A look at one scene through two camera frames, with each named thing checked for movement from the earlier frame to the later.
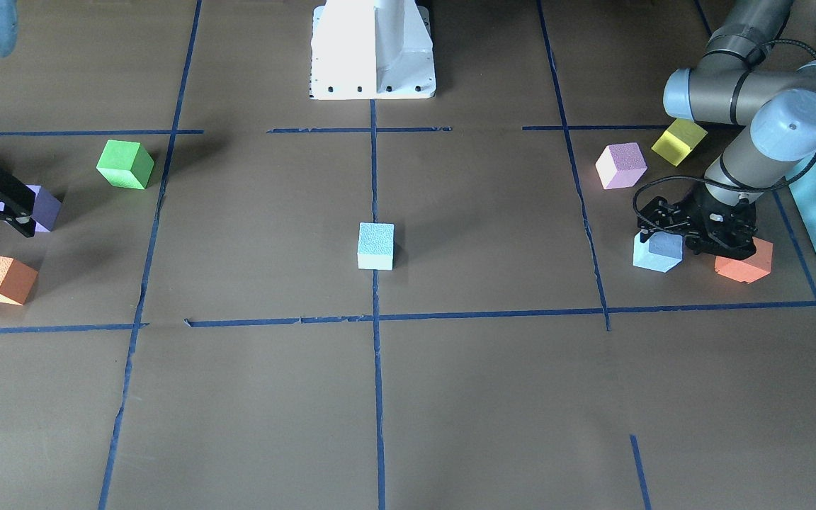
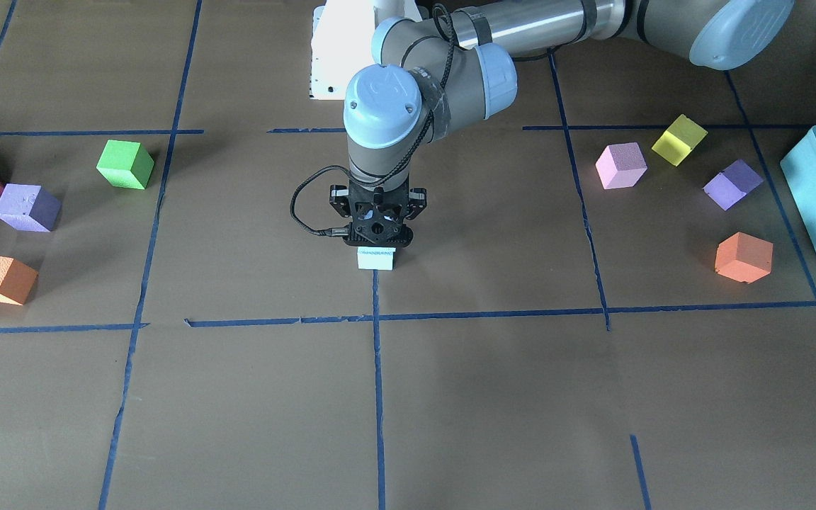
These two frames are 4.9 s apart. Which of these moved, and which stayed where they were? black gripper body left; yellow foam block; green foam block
Moved: black gripper body left
Stayed: yellow foam block; green foam block
